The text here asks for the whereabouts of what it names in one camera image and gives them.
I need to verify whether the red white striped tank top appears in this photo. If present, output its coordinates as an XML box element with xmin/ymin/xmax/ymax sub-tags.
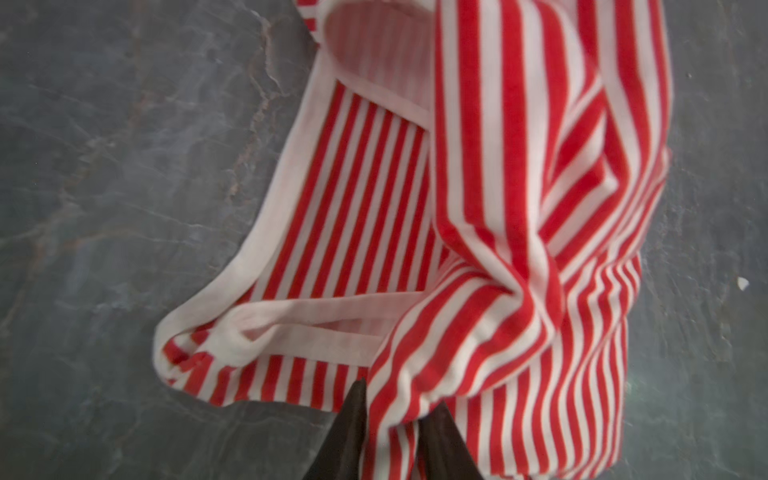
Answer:
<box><xmin>153</xmin><ymin>1</ymin><xmax>673</xmax><ymax>479</ymax></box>

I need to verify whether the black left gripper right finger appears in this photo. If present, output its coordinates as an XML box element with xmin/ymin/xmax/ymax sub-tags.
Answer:
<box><xmin>419</xmin><ymin>403</ymin><xmax>483</xmax><ymax>480</ymax></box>

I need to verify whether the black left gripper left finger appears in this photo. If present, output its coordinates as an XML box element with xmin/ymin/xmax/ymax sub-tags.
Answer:
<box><xmin>303</xmin><ymin>380</ymin><xmax>367</xmax><ymax>480</ymax></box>

